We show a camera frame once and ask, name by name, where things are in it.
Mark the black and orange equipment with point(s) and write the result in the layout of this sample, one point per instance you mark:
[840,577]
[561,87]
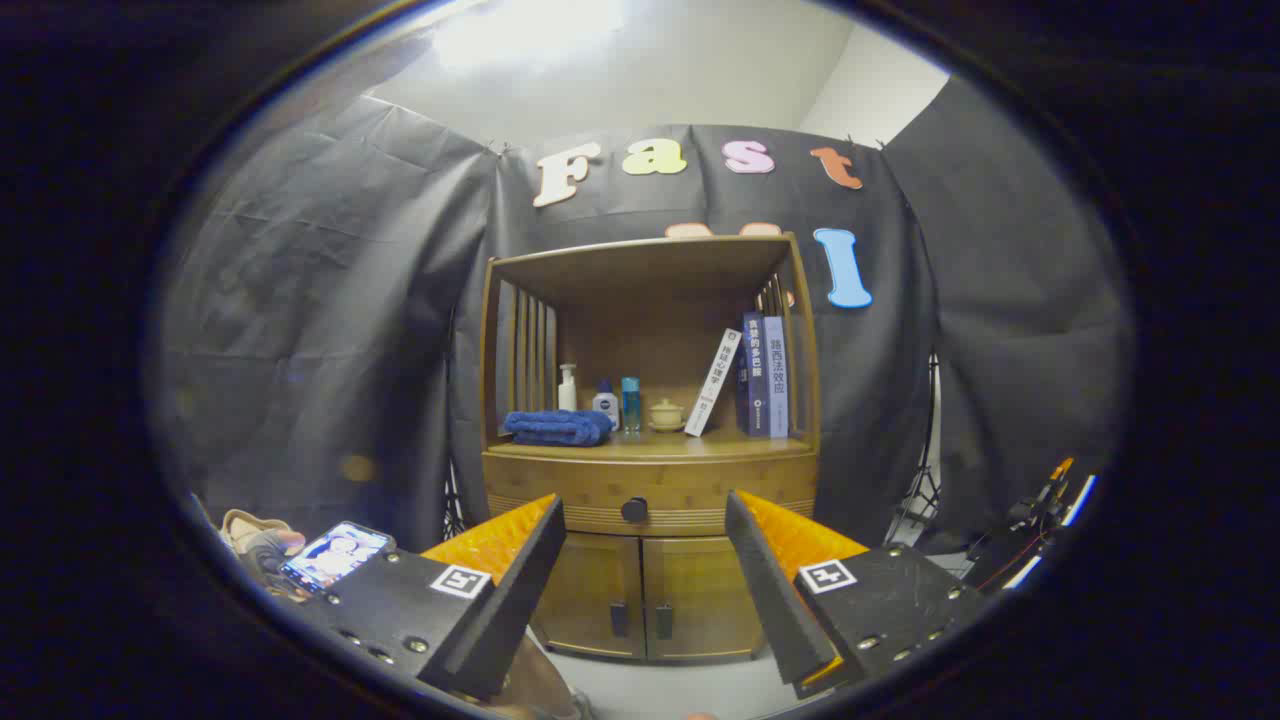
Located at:
[1030,515]

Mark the wooden cabinet door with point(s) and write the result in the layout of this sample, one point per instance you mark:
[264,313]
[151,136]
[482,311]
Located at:
[595,590]
[700,590]

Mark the folded blue towel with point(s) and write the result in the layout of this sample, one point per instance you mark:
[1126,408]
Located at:
[555,427]

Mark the pale lilac book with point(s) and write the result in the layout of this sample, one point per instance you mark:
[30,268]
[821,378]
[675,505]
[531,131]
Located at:
[777,380]

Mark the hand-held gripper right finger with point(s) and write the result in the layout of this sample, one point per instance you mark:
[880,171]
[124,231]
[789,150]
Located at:
[775,590]

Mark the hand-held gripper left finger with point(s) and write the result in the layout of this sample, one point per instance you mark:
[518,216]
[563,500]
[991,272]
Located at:
[520,600]

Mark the beige curved object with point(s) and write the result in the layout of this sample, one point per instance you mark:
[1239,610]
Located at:
[250,522]

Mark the beige lidded teacup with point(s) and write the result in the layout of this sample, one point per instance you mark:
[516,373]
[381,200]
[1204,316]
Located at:
[666,414]

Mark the person's leg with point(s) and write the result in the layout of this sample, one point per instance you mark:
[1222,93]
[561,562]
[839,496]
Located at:
[545,685]

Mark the wooden countertop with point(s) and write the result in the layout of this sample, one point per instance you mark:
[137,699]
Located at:
[650,446]

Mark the dark blue book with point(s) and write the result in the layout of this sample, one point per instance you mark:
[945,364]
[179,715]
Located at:
[753,380]

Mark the white bottle with blue cap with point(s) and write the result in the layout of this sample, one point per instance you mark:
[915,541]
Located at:
[606,408]

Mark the white pump bottle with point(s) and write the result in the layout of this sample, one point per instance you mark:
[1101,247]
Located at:
[567,395]

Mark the wooden cabinet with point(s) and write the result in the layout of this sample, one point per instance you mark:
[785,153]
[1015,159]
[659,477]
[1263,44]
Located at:
[650,340]

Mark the white book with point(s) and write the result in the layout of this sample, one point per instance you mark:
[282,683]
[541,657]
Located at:
[712,385]

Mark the smartphone with lit screen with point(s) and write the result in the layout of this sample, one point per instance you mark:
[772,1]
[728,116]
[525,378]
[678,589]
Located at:
[335,555]

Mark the clear blue bottle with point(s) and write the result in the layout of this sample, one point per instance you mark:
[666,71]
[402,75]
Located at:
[631,405]

